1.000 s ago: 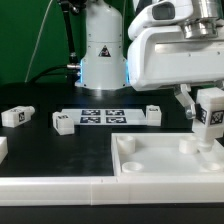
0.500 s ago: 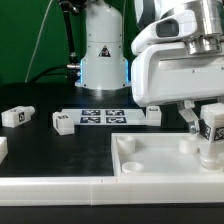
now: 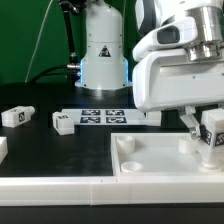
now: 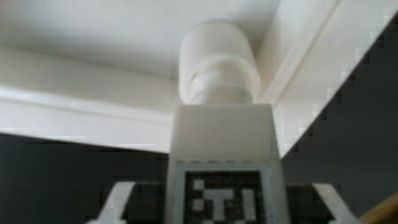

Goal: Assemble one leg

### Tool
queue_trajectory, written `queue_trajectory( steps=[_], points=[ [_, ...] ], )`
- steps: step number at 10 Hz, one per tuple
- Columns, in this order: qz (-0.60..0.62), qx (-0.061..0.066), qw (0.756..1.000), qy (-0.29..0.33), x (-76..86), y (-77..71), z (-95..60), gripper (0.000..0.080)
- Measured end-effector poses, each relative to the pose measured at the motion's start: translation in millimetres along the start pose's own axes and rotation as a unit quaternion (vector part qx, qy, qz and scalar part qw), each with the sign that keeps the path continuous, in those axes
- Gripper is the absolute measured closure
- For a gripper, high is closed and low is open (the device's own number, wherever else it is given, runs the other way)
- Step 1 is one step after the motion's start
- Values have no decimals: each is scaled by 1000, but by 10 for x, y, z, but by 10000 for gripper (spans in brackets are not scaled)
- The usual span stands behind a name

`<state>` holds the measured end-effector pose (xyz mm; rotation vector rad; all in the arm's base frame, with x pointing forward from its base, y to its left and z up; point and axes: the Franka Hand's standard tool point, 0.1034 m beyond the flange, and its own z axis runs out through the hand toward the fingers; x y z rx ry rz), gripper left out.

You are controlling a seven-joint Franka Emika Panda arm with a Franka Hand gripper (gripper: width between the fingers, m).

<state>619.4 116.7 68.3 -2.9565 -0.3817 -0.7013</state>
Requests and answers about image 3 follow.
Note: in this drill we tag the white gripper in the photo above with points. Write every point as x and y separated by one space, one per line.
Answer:
167 80

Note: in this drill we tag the white square tabletop part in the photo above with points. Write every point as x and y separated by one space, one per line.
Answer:
150 154

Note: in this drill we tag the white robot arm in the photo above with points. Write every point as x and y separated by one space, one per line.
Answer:
197 26

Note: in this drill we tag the white sheet with tags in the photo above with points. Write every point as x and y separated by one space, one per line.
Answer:
106 116

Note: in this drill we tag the white front fence wall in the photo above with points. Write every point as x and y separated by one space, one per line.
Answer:
41 191

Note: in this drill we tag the white fence wall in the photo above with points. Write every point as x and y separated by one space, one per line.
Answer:
41 191
3 148

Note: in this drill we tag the white left fence wall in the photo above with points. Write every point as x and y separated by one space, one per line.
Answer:
3 148

